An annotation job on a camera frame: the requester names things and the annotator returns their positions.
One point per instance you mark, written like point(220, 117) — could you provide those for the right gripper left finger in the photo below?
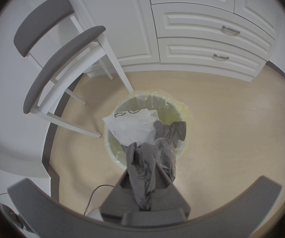
point(112, 204)

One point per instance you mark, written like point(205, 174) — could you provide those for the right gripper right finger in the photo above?
point(172, 202)

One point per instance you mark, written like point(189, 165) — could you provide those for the white printed wrapper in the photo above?
point(130, 126)

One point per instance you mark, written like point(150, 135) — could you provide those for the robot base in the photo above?
point(94, 214)

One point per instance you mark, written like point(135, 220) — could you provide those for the light grey trash bin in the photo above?
point(112, 152)

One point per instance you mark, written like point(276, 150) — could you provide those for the grey padded white chair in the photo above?
point(46, 71)

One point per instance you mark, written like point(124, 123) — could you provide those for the white wardrobe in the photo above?
point(207, 21)

